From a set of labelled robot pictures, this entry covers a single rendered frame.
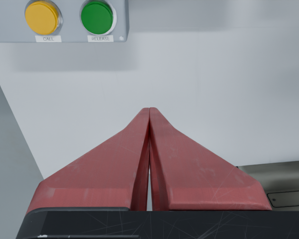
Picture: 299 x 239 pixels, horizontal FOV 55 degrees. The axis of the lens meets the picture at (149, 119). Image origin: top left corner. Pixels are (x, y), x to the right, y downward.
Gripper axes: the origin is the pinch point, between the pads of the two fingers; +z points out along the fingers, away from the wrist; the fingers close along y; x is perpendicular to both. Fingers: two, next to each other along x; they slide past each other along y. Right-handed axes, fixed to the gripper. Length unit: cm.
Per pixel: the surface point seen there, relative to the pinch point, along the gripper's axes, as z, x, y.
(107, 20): 26.7, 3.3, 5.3
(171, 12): 37.8, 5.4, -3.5
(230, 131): 36.9, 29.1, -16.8
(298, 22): 37.5, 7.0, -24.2
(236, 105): 37.1, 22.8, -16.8
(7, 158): 121, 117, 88
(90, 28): 26.7, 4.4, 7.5
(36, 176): 120, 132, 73
